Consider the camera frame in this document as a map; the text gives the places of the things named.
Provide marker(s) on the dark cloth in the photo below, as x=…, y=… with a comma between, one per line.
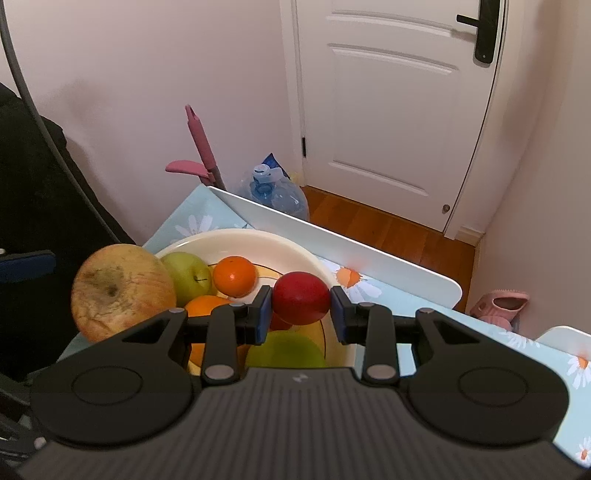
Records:
x=41, y=194

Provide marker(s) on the blue daisy tablecloth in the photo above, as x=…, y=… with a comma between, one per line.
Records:
x=508, y=355

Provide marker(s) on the glossy green apple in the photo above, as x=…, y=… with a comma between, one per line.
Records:
x=286, y=351

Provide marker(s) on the green apple with stem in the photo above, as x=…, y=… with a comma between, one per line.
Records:
x=187, y=274

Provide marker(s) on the cream ceramic bowl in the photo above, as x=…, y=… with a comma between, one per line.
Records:
x=286, y=249

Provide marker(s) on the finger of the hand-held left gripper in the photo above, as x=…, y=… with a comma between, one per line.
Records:
x=27, y=266

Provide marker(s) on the small red tomato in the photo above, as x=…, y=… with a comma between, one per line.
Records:
x=301, y=297
x=279, y=324

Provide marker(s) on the blue water jug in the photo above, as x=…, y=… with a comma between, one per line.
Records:
x=277, y=194

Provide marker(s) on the white panel door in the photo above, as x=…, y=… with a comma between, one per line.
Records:
x=392, y=115

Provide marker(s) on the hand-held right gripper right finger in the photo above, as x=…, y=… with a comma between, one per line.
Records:
x=336, y=318

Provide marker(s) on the grey curved tube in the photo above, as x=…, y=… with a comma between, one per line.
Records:
x=51, y=138

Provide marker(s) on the orange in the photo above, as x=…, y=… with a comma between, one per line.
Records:
x=203, y=310

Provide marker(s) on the small orange tomato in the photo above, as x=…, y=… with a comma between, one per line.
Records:
x=234, y=276

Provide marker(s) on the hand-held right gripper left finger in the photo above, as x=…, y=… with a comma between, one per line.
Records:
x=264, y=316

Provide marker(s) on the wrinkled brown apple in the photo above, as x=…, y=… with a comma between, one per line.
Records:
x=120, y=290

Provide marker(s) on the pink slipper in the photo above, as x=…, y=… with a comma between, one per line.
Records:
x=501, y=307

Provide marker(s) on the white chair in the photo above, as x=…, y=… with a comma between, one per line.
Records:
x=341, y=249
x=565, y=337

